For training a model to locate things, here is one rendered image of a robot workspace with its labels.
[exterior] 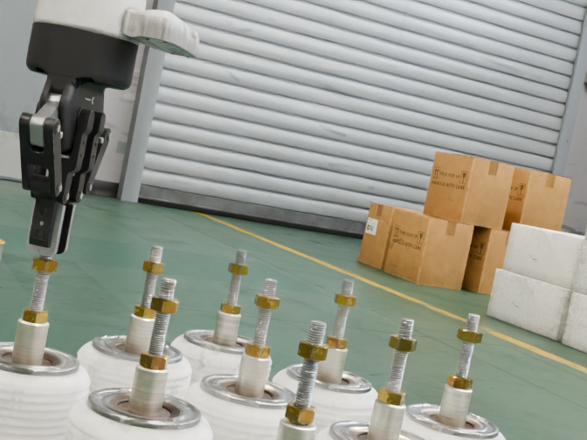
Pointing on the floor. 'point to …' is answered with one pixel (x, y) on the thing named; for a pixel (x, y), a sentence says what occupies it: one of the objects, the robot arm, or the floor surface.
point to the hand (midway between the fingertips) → (51, 227)
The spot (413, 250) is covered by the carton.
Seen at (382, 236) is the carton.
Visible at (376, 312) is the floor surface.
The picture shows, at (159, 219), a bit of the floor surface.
